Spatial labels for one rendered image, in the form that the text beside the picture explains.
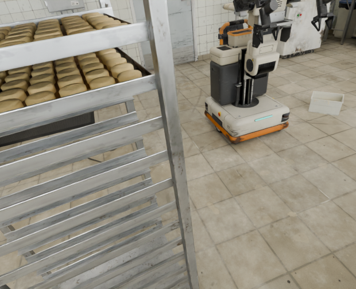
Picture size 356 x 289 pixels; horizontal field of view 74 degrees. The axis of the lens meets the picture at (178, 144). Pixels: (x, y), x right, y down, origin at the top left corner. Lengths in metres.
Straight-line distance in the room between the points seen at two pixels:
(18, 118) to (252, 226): 1.51
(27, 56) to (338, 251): 1.71
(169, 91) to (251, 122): 1.84
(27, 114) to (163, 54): 0.25
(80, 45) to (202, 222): 1.47
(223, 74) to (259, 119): 0.53
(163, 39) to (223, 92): 1.96
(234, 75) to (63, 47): 2.04
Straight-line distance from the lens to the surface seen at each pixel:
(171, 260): 0.89
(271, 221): 1.77
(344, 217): 1.95
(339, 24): 6.29
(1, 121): 0.47
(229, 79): 2.35
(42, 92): 0.52
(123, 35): 0.44
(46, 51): 0.43
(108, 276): 0.82
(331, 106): 3.02
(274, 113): 2.39
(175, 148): 0.52
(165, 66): 0.44
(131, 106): 0.94
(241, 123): 2.21
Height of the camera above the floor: 1.39
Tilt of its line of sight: 35 degrees down
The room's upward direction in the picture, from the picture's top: 7 degrees counter-clockwise
